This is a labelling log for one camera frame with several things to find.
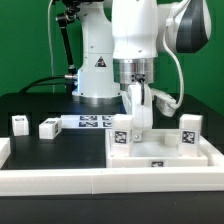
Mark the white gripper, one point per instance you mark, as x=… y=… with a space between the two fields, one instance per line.
x=137 y=101

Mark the white right fence bar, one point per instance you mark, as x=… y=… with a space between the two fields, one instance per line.
x=215 y=157

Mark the white fence bar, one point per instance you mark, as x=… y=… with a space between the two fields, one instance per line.
x=215 y=157
x=5 y=150
x=110 y=180

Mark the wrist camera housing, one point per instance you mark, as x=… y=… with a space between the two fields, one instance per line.
x=164 y=102

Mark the white square table top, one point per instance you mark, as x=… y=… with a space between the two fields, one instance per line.
x=159 y=148

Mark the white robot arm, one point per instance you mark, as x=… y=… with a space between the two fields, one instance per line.
x=121 y=43

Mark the white front fence bar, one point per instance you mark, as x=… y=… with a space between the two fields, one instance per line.
x=110 y=180

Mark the white left fence bar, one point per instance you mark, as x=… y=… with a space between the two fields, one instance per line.
x=5 y=150

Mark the white marker base plate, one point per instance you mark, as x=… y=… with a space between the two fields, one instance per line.
x=86 y=121

